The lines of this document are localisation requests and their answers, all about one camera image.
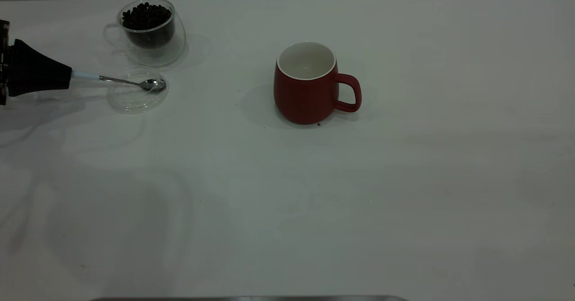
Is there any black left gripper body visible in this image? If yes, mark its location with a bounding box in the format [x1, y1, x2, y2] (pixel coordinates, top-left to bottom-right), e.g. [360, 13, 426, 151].
[0, 19, 10, 106]

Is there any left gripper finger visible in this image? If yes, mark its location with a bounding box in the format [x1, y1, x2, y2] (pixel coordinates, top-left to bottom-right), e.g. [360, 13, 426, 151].
[9, 39, 73, 97]

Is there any metal spoon pale blue handle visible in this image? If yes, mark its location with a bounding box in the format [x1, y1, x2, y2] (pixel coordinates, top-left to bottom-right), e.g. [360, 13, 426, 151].
[71, 70, 167, 93]

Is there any red ceramic mug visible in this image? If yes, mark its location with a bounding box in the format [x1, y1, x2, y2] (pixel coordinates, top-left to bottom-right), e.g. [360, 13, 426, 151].
[274, 41, 362, 125]

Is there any clear round lid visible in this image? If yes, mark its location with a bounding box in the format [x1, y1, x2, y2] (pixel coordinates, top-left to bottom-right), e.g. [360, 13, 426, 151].
[107, 67, 169, 114]

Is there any clear glass cup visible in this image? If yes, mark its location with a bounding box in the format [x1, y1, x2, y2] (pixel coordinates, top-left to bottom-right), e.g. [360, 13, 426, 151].
[103, 0, 186, 68]

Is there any dark coffee beans pile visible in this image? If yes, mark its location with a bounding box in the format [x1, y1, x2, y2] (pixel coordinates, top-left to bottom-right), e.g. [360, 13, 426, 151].
[121, 2, 176, 50]

